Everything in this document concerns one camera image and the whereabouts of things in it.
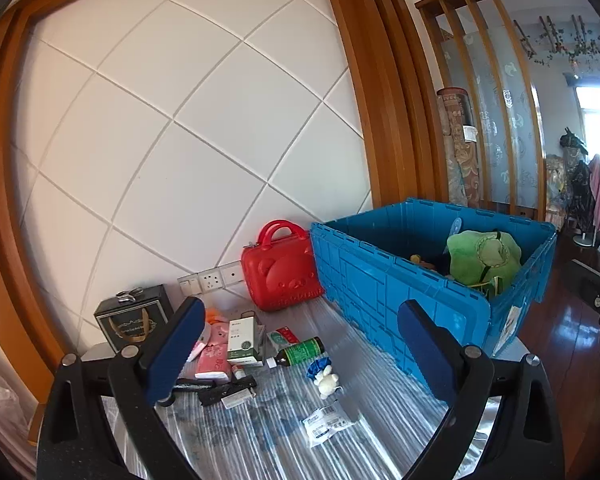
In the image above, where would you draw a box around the hanging vine decoration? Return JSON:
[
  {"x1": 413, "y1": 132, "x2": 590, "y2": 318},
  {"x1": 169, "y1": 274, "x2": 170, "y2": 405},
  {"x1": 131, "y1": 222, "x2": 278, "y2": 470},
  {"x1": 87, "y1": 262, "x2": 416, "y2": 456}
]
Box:
[{"x1": 515, "y1": 10, "x2": 600, "y2": 68}]

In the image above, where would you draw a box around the wooden slat glass partition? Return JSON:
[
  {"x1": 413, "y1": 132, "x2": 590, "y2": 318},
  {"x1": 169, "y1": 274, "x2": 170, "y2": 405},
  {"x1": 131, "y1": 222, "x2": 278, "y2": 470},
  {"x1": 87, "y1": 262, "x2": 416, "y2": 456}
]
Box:
[{"x1": 415, "y1": 0, "x2": 548, "y2": 218}]

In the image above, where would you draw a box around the green plush toy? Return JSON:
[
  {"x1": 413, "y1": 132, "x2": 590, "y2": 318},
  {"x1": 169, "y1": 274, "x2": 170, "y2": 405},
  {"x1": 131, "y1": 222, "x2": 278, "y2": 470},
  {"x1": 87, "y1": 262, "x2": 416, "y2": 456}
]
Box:
[{"x1": 446, "y1": 229, "x2": 523, "y2": 296}]

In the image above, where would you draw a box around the striped cloth covered desktop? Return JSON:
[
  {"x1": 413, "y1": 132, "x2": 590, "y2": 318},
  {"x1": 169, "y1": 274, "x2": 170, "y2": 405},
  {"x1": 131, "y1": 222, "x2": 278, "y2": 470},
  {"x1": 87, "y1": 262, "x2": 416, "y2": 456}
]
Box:
[{"x1": 80, "y1": 300, "x2": 521, "y2": 480}]

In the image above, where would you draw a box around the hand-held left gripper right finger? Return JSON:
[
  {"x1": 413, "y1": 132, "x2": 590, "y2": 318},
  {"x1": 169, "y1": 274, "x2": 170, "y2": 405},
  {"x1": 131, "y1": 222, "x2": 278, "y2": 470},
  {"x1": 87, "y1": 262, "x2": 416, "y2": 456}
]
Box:
[{"x1": 397, "y1": 299, "x2": 566, "y2": 480}]

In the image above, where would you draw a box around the blue scrunchie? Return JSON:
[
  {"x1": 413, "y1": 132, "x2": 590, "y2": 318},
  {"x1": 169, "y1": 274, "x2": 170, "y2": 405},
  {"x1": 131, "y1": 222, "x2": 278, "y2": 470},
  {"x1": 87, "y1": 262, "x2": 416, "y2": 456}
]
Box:
[{"x1": 307, "y1": 357, "x2": 333, "y2": 380}]

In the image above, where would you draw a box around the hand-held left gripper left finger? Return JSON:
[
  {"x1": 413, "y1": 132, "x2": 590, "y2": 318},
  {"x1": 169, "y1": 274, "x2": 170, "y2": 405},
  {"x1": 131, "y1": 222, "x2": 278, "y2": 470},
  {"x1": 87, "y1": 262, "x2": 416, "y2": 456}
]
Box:
[{"x1": 36, "y1": 296, "x2": 207, "y2": 480}]

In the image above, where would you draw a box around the amber bottle green label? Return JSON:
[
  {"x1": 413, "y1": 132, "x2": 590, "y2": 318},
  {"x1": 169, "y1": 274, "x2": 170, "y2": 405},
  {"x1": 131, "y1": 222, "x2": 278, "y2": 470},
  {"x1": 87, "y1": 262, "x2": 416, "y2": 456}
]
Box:
[{"x1": 275, "y1": 336, "x2": 326, "y2": 368}]

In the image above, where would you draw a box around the clear plastic packet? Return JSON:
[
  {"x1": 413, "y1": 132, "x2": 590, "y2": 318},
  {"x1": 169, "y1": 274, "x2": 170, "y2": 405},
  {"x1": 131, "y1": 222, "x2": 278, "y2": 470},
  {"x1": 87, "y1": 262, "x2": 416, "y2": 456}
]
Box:
[{"x1": 302, "y1": 402, "x2": 356, "y2": 443}]

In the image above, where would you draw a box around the small white red carton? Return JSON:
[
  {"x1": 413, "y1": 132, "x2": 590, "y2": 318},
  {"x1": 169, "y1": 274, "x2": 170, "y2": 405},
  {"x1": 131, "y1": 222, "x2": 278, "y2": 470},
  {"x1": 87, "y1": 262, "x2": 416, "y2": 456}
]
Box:
[{"x1": 267, "y1": 327, "x2": 301, "y2": 351}]

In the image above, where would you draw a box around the hanging clothes pile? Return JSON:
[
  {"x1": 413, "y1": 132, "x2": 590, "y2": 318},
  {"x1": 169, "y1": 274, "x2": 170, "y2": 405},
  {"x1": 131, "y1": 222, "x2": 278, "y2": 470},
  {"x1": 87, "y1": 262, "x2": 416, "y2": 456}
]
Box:
[{"x1": 560, "y1": 127, "x2": 600, "y2": 241}]

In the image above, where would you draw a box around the black gift box gold ribbon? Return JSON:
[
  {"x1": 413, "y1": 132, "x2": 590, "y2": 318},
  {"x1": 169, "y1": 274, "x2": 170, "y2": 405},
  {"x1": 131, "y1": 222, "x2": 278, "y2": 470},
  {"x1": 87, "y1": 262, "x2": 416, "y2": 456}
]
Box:
[{"x1": 93, "y1": 284, "x2": 176, "y2": 356}]

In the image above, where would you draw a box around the rolled patterned carpet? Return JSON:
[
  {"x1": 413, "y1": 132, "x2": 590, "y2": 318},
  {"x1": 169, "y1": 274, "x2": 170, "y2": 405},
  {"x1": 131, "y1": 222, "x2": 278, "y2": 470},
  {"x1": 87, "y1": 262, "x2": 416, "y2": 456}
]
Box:
[{"x1": 436, "y1": 87, "x2": 481, "y2": 206}]

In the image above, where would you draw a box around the wooden wall frame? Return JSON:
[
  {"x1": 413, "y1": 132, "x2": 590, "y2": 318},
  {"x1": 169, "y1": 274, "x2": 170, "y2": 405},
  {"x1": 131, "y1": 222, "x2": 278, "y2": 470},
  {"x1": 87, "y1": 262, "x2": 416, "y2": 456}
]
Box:
[{"x1": 0, "y1": 0, "x2": 451, "y2": 411}]

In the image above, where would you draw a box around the red bear-face carry case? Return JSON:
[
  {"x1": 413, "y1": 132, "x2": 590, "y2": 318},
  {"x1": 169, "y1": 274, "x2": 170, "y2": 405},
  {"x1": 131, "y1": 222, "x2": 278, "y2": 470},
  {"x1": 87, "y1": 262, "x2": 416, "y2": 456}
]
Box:
[{"x1": 241, "y1": 219, "x2": 326, "y2": 312}]

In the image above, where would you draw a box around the blue plastic crate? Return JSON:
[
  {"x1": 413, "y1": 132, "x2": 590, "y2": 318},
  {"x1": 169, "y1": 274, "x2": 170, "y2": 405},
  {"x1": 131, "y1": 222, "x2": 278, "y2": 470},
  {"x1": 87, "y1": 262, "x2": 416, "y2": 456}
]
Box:
[{"x1": 309, "y1": 197, "x2": 558, "y2": 396}]

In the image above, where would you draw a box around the small white plush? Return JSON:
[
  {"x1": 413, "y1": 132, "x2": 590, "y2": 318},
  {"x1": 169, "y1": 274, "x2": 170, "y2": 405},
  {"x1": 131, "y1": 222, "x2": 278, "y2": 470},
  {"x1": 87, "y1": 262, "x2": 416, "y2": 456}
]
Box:
[{"x1": 312, "y1": 365, "x2": 342, "y2": 400}]

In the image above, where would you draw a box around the black elongated object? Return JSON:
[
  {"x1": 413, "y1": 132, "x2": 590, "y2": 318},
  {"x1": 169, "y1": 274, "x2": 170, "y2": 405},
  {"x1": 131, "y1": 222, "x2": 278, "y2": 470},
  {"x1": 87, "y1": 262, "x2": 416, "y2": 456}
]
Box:
[{"x1": 172, "y1": 376, "x2": 258, "y2": 409}]

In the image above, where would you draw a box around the pink tissue packet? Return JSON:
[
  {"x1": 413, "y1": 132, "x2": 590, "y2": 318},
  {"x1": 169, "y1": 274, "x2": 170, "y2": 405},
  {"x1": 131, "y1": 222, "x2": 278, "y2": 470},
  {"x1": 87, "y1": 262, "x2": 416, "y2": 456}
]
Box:
[{"x1": 195, "y1": 342, "x2": 232, "y2": 380}]

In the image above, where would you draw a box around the clear plastic bag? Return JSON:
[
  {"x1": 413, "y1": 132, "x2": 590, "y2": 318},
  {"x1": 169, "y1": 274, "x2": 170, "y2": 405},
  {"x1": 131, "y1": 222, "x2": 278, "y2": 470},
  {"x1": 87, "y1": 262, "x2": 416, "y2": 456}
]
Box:
[{"x1": 0, "y1": 355, "x2": 36, "y2": 461}]

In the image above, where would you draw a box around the white green carton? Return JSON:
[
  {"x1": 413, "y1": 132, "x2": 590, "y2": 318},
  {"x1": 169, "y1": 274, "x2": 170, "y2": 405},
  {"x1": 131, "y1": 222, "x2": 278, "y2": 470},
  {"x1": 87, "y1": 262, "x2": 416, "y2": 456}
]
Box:
[{"x1": 227, "y1": 317, "x2": 266, "y2": 366}]

